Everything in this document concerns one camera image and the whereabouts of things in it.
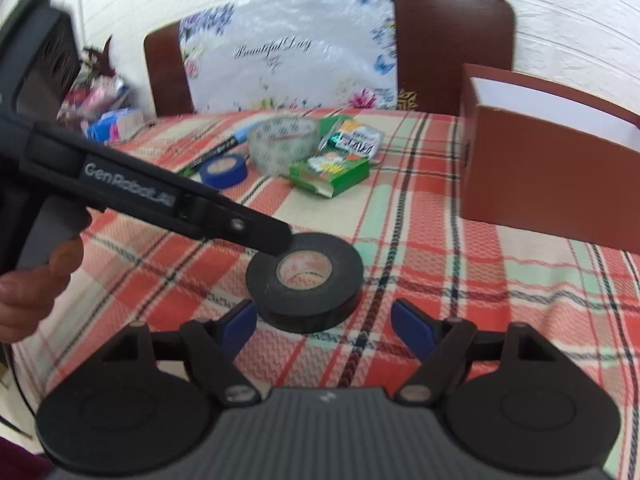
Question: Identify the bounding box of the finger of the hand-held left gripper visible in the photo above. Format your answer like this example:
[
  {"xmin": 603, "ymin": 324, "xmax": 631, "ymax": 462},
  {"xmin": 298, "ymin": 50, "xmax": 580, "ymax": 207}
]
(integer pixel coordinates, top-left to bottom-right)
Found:
[{"xmin": 175, "ymin": 191, "xmax": 293, "ymax": 256}]

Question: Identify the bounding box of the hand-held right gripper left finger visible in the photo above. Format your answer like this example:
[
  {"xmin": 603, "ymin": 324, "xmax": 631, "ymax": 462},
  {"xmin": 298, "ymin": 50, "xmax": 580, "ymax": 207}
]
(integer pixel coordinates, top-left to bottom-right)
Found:
[{"xmin": 99, "ymin": 299, "xmax": 262, "ymax": 407}]

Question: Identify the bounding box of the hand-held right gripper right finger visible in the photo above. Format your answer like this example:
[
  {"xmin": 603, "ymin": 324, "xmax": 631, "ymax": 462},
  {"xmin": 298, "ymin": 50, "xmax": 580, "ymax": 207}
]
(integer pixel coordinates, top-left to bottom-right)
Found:
[{"xmin": 391, "ymin": 299, "xmax": 558, "ymax": 407}]

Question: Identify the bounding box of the blue tape roll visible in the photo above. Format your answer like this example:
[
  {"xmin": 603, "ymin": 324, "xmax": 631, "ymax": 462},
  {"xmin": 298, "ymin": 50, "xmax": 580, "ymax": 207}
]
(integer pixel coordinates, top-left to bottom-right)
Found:
[{"xmin": 199, "ymin": 155, "xmax": 248, "ymax": 190}]

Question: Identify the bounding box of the black marker pen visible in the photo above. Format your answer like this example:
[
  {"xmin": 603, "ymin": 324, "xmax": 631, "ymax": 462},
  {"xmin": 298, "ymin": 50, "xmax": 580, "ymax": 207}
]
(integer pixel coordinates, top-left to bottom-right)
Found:
[{"xmin": 180, "ymin": 130, "xmax": 252, "ymax": 177}]

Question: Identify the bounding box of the clear tape roll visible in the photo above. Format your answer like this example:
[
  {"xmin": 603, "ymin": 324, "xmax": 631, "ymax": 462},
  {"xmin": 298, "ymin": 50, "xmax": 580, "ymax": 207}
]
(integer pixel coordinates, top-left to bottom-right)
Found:
[{"xmin": 247, "ymin": 116, "xmax": 321, "ymax": 177}]

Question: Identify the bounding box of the black tape roll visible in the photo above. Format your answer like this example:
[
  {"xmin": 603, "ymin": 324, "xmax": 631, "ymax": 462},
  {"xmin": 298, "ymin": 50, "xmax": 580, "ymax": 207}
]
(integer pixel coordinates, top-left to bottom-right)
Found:
[{"xmin": 246, "ymin": 232, "xmax": 365, "ymax": 335}]

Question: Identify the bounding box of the green cardboard box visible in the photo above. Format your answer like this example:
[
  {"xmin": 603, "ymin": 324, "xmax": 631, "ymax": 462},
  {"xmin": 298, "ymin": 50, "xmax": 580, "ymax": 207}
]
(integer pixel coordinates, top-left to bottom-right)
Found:
[{"xmin": 289, "ymin": 149, "xmax": 371, "ymax": 200}]

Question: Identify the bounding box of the white battery blister pack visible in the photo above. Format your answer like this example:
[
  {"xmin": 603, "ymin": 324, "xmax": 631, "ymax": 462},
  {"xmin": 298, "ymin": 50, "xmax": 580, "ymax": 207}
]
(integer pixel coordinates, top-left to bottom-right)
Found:
[{"xmin": 317, "ymin": 115, "xmax": 386, "ymax": 163}]

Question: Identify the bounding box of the brown cardboard box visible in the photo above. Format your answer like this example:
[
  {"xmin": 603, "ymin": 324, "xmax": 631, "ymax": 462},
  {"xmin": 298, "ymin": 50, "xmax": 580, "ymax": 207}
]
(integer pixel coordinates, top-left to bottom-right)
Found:
[{"xmin": 459, "ymin": 62, "xmax": 640, "ymax": 256}]

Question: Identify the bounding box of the person's left hand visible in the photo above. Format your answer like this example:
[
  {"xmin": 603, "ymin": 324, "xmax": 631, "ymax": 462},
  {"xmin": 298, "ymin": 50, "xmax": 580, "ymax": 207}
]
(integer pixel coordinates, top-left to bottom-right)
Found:
[{"xmin": 0, "ymin": 237, "xmax": 85, "ymax": 343}]

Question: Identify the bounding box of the blue white packet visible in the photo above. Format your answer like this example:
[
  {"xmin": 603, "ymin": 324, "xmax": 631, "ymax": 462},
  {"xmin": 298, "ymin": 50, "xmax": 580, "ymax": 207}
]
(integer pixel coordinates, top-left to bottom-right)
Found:
[{"xmin": 87, "ymin": 107, "xmax": 145, "ymax": 143}]

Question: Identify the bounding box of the red plaid tablecloth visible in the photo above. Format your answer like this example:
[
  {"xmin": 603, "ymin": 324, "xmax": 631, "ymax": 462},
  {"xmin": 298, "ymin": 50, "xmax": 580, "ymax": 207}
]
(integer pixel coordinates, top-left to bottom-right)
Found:
[{"xmin": 10, "ymin": 107, "xmax": 640, "ymax": 461}]

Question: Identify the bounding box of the dark red plant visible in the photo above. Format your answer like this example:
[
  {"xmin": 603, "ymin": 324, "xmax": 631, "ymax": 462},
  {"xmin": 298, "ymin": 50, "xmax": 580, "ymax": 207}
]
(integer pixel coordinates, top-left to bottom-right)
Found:
[{"xmin": 81, "ymin": 35, "xmax": 120, "ymax": 81}]

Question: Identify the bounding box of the brown wooden chair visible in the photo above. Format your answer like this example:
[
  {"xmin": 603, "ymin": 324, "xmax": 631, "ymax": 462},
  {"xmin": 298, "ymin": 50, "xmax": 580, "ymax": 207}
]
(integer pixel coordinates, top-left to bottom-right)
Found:
[{"xmin": 144, "ymin": 21, "xmax": 196, "ymax": 117}]

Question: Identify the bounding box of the floral plastic cover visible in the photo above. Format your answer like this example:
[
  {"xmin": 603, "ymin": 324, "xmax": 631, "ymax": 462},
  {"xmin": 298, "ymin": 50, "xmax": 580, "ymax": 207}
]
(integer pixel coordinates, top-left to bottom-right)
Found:
[{"xmin": 179, "ymin": 0, "xmax": 398, "ymax": 113}]

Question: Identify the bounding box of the maroon clothing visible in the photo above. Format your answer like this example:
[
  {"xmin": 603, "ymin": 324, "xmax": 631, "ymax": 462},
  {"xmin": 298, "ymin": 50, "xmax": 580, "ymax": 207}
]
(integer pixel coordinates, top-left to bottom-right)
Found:
[{"xmin": 0, "ymin": 435, "xmax": 52, "ymax": 480}]

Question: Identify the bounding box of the brown chair with gold emblem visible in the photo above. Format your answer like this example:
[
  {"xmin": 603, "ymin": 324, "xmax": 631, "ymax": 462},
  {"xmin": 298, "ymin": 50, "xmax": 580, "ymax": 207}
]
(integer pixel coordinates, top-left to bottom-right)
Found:
[{"xmin": 392, "ymin": 0, "xmax": 516, "ymax": 117}]

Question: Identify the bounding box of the white wall conduit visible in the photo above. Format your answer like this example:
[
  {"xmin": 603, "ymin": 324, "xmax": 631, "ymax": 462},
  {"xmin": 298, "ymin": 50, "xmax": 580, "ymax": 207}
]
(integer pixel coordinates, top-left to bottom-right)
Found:
[{"xmin": 76, "ymin": 0, "xmax": 90, "ymax": 47}]

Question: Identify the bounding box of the thin black cable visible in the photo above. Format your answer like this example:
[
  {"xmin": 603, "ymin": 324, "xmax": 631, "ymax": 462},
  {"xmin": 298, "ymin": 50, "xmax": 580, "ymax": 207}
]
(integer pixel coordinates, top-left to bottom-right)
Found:
[{"xmin": 0, "ymin": 360, "xmax": 37, "ymax": 442}]

